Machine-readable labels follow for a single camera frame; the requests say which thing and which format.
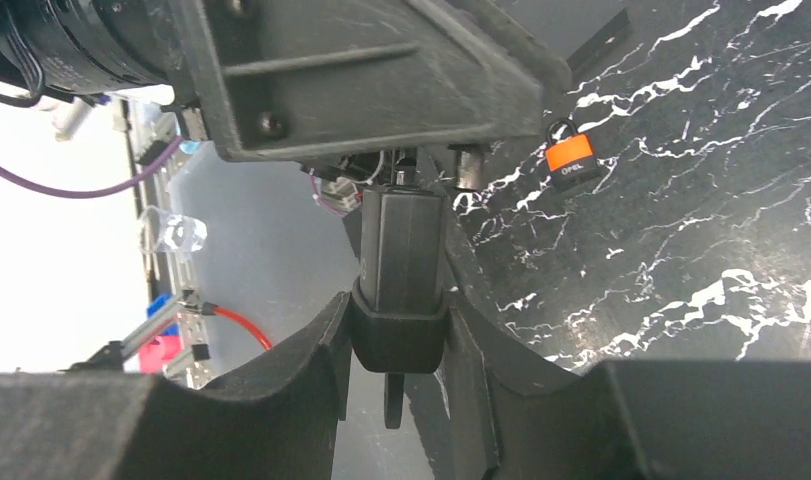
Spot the red wire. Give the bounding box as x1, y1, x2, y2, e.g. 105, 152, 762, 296
212, 305, 274, 352

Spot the clamp fixture with plate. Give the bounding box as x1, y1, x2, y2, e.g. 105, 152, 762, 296
64, 289, 217, 390

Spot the black box at front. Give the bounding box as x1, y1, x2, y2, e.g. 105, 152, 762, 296
567, 7, 631, 78

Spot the orange and black padlock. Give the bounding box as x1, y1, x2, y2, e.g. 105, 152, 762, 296
544, 117, 603, 193

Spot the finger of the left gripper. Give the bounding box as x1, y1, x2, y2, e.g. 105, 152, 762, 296
169, 1, 572, 162

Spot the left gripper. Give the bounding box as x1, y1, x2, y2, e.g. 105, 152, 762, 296
0, 1, 187, 108

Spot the black head key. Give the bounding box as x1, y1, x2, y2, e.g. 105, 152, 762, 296
384, 373, 405, 430

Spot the clear plastic cup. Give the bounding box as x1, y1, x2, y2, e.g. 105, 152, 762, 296
138, 206, 208, 255

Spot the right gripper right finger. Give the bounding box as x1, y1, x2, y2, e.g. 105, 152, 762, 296
444, 294, 811, 479

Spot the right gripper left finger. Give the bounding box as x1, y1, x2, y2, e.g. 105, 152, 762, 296
0, 293, 351, 479

